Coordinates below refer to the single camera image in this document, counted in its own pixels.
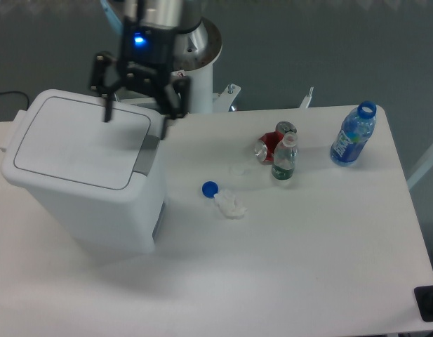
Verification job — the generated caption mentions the blue bottle cap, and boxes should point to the blue bottle cap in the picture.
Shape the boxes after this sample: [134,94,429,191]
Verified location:
[201,180,219,199]

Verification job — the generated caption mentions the white trash can lid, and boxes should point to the white trash can lid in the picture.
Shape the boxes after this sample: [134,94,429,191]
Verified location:
[13,96,152,190]

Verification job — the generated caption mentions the white plastic trash can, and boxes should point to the white plastic trash can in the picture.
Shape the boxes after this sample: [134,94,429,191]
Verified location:
[1,89,166,253]

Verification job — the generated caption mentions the small clear green-label bottle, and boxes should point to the small clear green-label bottle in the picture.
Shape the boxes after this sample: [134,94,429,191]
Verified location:
[272,131,298,180]

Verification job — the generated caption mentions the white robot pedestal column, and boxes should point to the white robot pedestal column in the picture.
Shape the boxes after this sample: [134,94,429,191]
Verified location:
[173,18,241,114]

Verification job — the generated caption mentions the white frame leg right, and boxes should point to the white frame leg right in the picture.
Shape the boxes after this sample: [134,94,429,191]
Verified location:
[406,143,433,190]

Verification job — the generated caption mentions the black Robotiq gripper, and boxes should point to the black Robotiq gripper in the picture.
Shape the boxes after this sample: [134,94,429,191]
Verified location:
[89,15,191,140]

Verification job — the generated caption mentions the crumpled white tissue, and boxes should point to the crumpled white tissue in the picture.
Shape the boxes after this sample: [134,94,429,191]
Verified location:
[214,190,247,219]

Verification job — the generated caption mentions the white bracket behind table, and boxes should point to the white bracket behind table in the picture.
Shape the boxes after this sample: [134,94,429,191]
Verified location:
[299,86,314,109]

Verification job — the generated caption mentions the crushed red soda can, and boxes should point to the crushed red soda can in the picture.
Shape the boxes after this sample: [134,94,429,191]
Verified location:
[253,121,297,164]

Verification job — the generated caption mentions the blue plastic drink bottle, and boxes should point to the blue plastic drink bottle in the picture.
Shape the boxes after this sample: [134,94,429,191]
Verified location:
[330,100,377,166]

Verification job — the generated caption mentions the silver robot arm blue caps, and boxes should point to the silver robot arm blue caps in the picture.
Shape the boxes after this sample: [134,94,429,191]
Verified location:
[89,1,193,138]

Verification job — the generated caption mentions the black device at table edge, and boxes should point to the black device at table edge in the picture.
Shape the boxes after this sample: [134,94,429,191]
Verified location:
[414,285,433,322]

